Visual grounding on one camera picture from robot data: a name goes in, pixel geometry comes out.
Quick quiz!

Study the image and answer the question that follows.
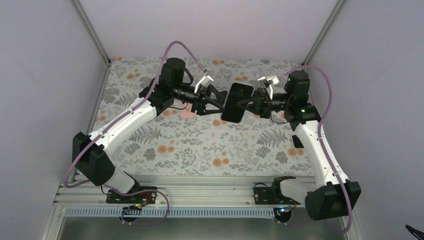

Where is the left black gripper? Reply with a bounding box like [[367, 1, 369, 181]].
[[172, 82, 227, 115]]

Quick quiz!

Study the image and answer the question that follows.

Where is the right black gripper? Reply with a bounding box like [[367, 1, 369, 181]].
[[235, 87, 291, 119]]

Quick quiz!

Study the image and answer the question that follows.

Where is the black phone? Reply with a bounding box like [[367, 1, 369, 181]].
[[291, 135, 304, 149], [220, 82, 254, 123]]

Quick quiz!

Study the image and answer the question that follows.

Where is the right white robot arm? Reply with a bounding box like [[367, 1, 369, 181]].
[[236, 70, 361, 221]]

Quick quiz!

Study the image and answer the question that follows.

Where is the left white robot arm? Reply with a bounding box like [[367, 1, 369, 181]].
[[71, 57, 228, 203]]

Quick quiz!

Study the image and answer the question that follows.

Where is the floral table mat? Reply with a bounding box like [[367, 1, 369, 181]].
[[93, 57, 313, 177]]

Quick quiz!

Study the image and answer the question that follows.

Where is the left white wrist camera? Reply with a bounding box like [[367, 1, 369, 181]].
[[194, 74, 214, 94]]

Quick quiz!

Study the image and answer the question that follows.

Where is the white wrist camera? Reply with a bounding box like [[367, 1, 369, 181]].
[[194, 74, 214, 94], [257, 75, 280, 100]]

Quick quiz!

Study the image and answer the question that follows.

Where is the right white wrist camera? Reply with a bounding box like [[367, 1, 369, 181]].
[[257, 75, 280, 100]]

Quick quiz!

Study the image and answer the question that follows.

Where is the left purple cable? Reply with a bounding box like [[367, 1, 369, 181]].
[[63, 40, 210, 227]]

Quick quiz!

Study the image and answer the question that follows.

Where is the purple cable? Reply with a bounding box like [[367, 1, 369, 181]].
[[274, 64, 353, 235], [63, 40, 210, 227]]

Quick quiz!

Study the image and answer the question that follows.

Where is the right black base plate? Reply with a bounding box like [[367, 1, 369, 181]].
[[253, 184, 299, 205]]

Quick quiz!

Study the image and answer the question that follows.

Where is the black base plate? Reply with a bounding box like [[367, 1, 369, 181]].
[[253, 184, 299, 205], [105, 186, 157, 205]]

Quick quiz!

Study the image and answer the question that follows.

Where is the aluminium rail frame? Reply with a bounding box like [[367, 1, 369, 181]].
[[41, 176, 364, 240]]

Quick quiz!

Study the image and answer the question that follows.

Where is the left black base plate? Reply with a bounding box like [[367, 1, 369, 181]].
[[105, 186, 157, 205]]

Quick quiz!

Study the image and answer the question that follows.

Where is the grey slotted cable duct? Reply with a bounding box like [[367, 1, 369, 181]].
[[63, 206, 275, 219]]

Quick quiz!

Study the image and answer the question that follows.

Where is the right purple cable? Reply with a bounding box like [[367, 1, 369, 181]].
[[274, 64, 353, 235]]

